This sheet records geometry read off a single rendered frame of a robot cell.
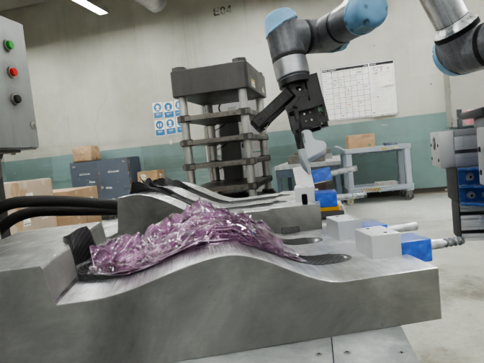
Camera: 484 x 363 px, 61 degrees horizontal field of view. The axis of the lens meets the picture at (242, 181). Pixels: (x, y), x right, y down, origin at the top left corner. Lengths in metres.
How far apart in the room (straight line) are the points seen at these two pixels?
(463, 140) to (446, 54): 0.27
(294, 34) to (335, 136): 6.36
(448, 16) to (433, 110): 6.21
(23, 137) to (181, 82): 3.70
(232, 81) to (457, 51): 3.75
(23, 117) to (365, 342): 1.23
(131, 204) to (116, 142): 7.60
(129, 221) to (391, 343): 0.53
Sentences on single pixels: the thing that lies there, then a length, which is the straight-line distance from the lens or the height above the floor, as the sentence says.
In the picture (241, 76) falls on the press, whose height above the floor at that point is 1.84.
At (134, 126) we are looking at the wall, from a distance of 8.21.
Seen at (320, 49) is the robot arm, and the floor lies 1.20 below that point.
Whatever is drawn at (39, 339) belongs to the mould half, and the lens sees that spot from 0.44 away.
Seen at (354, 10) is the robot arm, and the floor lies 1.24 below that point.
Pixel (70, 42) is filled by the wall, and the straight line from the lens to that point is 9.10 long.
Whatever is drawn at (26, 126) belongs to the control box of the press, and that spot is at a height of 1.14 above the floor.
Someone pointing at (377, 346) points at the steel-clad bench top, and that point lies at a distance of 0.43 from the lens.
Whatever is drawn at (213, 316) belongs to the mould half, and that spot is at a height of 0.84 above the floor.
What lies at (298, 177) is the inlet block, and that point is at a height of 0.93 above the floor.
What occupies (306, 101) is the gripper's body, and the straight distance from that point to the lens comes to 0.89.
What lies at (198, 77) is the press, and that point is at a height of 1.90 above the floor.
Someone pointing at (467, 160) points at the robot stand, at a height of 0.92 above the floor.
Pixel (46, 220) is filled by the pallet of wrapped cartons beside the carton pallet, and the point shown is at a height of 0.49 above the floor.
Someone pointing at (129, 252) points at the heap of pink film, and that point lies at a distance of 0.49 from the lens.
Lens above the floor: 0.99
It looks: 4 degrees down
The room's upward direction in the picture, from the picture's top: 6 degrees counter-clockwise
